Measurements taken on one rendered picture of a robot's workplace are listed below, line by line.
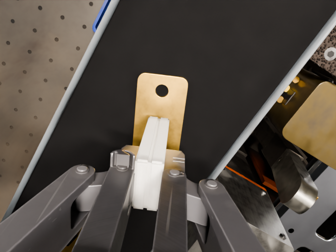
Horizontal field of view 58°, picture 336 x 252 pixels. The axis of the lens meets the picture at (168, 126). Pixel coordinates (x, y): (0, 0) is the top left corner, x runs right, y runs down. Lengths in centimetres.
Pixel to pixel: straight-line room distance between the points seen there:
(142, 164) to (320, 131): 24
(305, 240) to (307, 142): 23
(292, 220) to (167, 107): 33
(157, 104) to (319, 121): 19
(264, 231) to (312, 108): 14
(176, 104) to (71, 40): 52
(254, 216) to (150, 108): 21
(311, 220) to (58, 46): 60
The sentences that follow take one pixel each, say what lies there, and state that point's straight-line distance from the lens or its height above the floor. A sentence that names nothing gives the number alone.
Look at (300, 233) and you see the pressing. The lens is 54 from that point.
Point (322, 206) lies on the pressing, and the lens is 52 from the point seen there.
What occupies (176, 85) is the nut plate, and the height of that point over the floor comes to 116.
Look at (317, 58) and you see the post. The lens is 31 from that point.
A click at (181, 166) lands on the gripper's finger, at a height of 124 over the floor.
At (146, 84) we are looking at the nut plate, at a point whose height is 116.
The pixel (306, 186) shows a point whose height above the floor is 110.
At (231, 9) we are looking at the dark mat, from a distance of 23.
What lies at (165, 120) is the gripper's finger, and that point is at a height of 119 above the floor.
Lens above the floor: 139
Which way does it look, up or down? 69 degrees down
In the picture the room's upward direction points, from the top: 173 degrees counter-clockwise
